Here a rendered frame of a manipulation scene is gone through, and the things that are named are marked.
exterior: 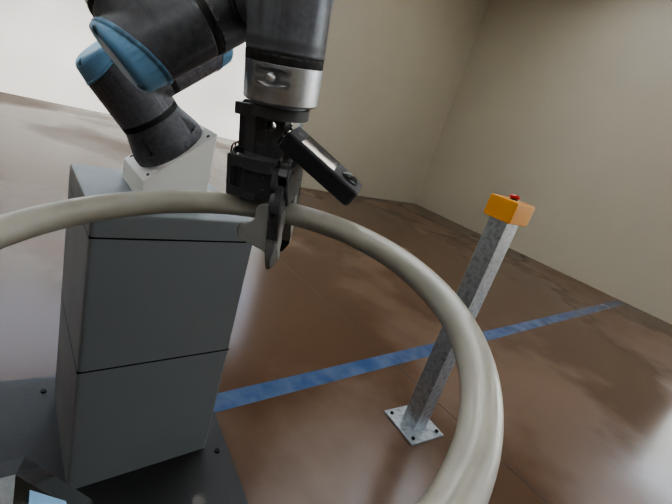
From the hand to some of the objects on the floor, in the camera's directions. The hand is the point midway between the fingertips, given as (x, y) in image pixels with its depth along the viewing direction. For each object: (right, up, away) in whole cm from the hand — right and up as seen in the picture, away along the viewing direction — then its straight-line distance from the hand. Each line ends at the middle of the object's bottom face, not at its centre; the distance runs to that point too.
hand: (280, 252), depth 57 cm
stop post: (+43, -78, +123) cm, 152 cm away
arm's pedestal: (-64, -60, +81) cm, 119 cm away
